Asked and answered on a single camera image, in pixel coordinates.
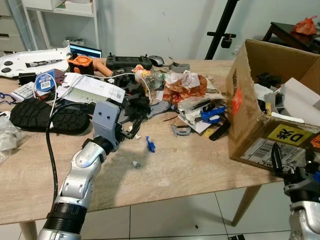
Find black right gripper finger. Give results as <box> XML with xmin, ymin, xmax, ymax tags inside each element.
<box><xmin>271</xmin><ymin>143</ymin><xmax>287</xmax><ymax>179</ymax></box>

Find small blue plastic piece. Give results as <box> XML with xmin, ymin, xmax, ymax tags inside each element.
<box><xmin>146</xmin><ymin>135</ymin><xmax>157</xmax><ymax>153</ymax></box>

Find brown cardboard box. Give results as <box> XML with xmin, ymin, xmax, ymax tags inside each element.
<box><xmin>225</xmin><ymin>38</ymin><xmax>320</xmax><ymax>174</ymax></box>

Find black remote controller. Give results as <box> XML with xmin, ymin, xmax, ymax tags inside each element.
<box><xmin>105</xmin><ymin>53</ymin><xmax>153</xmax><ymax>71</ymax></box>

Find white printed paper sheet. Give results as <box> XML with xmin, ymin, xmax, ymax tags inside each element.
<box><xmin>57</xmin><ymin>73</ymin><xmax>126</xmax><ymax>104</ymax></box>

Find orange crumpled snack wrapper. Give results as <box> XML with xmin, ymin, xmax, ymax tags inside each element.
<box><xmin>162</xmin><ymin>72</ymin><xmax>209</xmax><ymax>104</ymax></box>

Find grey computer mouse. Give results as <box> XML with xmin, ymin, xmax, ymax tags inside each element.
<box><xmin>148</xmin><ymin>54</ymin><xmax>165</xmax><ymax>67</ymax></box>

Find light wooden table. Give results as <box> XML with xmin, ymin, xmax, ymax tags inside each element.
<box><xmin>0</xmin><ymin>58</ymin><xmax>320</xmax><ymax>240</ymax></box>

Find white foam sheet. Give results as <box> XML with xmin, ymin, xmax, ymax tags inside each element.
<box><xmin>279</xmin><ymin>77</ymin><xmax>320</xmax><ymax>127</ymax></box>

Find orange black plastic part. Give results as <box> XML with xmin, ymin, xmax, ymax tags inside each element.
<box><xmin>67</xmin><ymin>53</ymin><xmax>95</xmax><ymax>76</ymax></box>

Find blue plastic clamp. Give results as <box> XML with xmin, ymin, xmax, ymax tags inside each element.
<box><xmin>199</xmin><ymin>104</ymin><xmax>227</xmax><ymax>125</ymax></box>

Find open laptop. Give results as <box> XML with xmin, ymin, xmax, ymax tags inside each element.
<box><xmin>68</xmin><ymin>43</ymin><xmax>103</xmax><ymax>59</ymax></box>

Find black plastic part in box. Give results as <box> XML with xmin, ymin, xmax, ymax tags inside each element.
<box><xmin>257</xmin><ymin>72</ymin><xmax>282</xmax><ymax>89</ymax></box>

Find black rubber tread sole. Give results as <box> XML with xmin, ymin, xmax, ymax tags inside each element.
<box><xmin>9</xmin><ymin>97</ymin><xmax>92</xmax><ymax>136</ymax></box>

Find spool with blue label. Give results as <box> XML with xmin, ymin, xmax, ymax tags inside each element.
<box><xmin>33</xmin><ymin>71</ymin><xmax>56</xmax><ymax>94</ymax></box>

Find clear crumpled plastic bag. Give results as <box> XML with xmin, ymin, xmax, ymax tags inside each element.
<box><xmin>0</xmin><ymin>116</ymin><xmax>24</xmax><ymax>162</ymax></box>

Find black tripod stand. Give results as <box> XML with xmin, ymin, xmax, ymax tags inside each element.
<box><xmin>204</xmin><ymin>0</ymin><xmax>240</xmax><ymax>61</ymax></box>

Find dark side table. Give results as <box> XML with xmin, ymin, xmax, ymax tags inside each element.
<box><xmin>262</xmin><ymin>21</ymin><xmax>320</xmax><ymax>54</ymax></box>

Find white plastic robot shell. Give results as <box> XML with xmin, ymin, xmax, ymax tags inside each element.
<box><xmin>0</xmin><ymin>45</ymin><xmax>72</xmax><ymax>79</ymax></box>

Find white shelf unit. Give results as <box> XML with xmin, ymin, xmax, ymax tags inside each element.
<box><xmin>20</xmin><ymin>0</ymin><xmax>101</xmax><ymax>51</ymax></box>

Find orange plastic bag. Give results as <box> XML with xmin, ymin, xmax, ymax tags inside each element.
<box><xmin>292</xmin><ymin>16</ymin><xmax>319</xmax><ymax>36</ymax></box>

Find grey drawer cabinet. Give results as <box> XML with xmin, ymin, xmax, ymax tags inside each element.
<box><xmin>0</xmin><ymin>0</ymin><xmax>27</xmax><ymax>54</ymax></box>

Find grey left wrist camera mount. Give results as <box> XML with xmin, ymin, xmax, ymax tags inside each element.
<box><xmin>92</xmin><ymin>100</ymin><xmax>122</xmax><ymax>149</ymax></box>

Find grey plastic ring part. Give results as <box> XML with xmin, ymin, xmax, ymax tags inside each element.
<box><xmin>171</xmin><ymin>123</ymin><xmax>192</xmax><ymax>137</ymax></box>

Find grey bracket part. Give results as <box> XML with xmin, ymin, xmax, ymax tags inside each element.
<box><xmin>168</xmin><ymin>61</ymin><xmax>191</xmax><ymax>74</ymax></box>

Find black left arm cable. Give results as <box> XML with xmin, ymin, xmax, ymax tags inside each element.
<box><xmin>45</xmin><ymin>102</ymin><xmax>96</xmax><ymax>202</ymax></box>

